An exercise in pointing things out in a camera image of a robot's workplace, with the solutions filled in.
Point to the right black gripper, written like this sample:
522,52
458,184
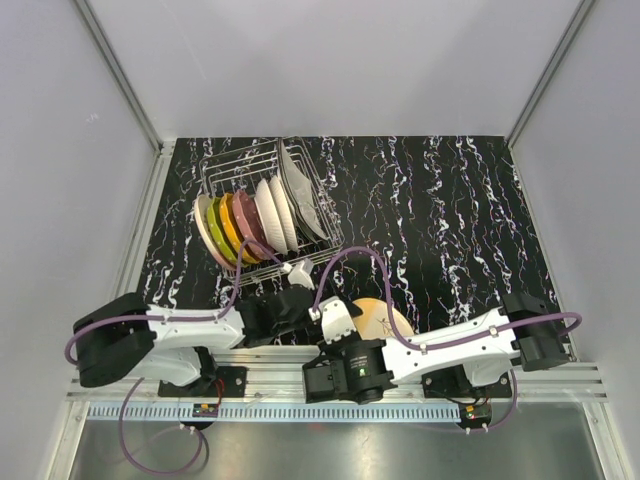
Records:
329,349

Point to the cream round plate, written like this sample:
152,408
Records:
201,205
370,317

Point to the pink polka dot plate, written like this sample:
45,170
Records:
247,218

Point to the green polka dot plate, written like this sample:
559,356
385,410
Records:
218,234

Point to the orange polka dot plate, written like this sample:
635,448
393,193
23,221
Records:
229,223

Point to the metal wire dish rack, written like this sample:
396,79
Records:
242,169

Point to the floral patterned brown plate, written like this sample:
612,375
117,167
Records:
285,216

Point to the white square plate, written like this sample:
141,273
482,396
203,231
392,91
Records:
305,230
301,188

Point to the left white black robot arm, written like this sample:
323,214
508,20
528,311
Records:
128,337

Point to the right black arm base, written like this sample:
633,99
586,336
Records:
452,383

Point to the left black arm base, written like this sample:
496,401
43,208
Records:
229,380

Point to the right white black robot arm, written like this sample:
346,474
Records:
520,331

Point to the black marble pattern mat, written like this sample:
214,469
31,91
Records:
440,222

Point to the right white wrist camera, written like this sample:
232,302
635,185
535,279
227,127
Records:
334,319

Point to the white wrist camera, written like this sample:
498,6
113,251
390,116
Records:
334,319
299,273

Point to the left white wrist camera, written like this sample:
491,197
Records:
299,273

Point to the aluminium mounting rail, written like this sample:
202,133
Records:
274,374

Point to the white slotted cable duct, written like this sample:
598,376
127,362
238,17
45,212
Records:
275,412

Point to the left aluminium frame post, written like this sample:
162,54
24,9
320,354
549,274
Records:
99,37

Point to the aluminium frame post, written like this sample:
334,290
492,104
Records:
563,46
99,37

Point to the right aluminium frame post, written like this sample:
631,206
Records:
563,46

